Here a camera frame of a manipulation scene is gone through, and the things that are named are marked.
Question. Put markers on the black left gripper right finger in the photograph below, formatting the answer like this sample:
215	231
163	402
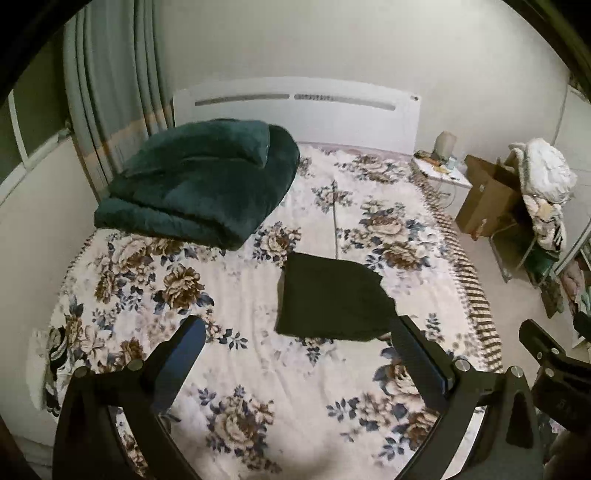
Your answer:
507	445

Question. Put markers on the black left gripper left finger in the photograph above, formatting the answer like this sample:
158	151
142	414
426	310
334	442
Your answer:
87	445

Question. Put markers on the black garment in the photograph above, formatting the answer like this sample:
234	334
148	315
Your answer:
332	299

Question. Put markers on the chair with piled clothes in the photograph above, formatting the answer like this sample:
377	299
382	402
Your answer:
530	235

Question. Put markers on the floral bed blanket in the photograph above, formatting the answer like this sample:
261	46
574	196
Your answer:
257	404

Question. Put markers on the brown cardboard box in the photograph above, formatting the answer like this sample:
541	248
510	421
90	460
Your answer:
494	193

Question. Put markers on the white fluffy garment pile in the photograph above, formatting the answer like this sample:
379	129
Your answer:
546	185

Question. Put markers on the white bedside table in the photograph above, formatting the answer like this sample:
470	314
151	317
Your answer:
451	186

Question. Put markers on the small lamp on nightstand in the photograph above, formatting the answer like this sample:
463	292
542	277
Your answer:
444	146

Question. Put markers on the dark green folded duvet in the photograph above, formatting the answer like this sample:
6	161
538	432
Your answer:
211	183

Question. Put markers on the white bed headboard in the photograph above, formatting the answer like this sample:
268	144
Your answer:
313	110

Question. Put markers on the grey green curtain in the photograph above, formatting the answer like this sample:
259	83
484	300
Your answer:
115	85

